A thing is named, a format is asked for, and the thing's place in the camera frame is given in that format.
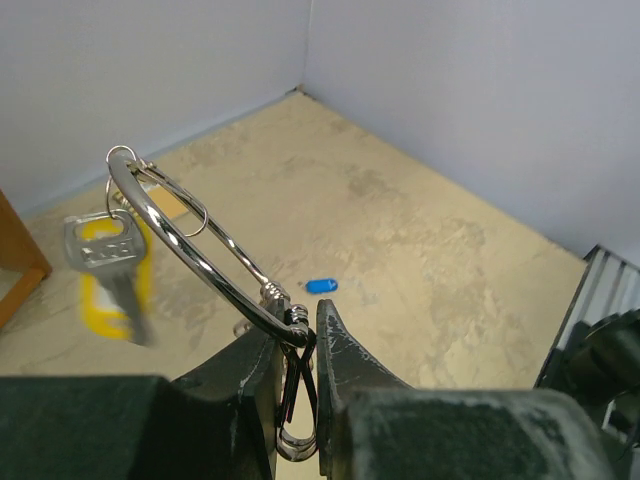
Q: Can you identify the wooden shelf rack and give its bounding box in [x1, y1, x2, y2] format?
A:
[1, 193, 52, 327]

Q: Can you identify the blue capped key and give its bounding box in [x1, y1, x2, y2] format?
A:
[299, 278, 339, 295]

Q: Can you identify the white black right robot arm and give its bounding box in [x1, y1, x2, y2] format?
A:
[565, 310, 639, 452]

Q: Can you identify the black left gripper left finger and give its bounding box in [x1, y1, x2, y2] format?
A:
[1, 330, 282, 479]

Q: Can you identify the tan spiral notebook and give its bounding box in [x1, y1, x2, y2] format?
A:
[147, 186, 188, 220]

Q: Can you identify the large metal keyring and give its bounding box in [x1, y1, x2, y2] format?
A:
[106, 145, 311, 348]

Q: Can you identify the orange key tag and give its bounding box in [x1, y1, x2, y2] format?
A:
[63, 209, 151, 346]

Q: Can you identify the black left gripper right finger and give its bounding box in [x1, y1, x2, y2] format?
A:
[316, 300, 615, 479]

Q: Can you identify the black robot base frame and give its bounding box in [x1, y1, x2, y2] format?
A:
[534, 245, 639, 388]

